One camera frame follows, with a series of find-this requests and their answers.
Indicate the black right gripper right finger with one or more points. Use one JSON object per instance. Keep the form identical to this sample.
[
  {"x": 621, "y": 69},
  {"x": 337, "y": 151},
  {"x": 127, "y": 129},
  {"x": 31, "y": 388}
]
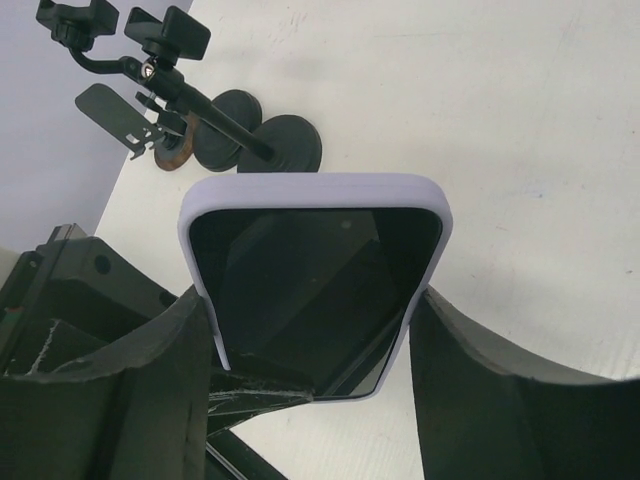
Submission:
[{"x": 487, "y": 408}]

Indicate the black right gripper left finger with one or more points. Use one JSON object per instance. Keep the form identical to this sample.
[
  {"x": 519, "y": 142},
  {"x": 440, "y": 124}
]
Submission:
[{"x": 134, "y": 409}]

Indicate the lilac case smartphone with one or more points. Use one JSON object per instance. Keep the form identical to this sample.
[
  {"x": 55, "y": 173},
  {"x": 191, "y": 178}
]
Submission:
[{"x": 313, "y": 277}]

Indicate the wooden base phone stand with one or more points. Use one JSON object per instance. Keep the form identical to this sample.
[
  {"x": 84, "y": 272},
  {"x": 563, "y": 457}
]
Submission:
[{"x": 170, "y": 137}]

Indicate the black round base phone stand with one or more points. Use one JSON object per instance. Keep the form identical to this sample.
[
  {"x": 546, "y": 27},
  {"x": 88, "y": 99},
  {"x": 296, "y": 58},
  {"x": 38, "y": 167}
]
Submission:
[{"x": 232, "y": 117}]

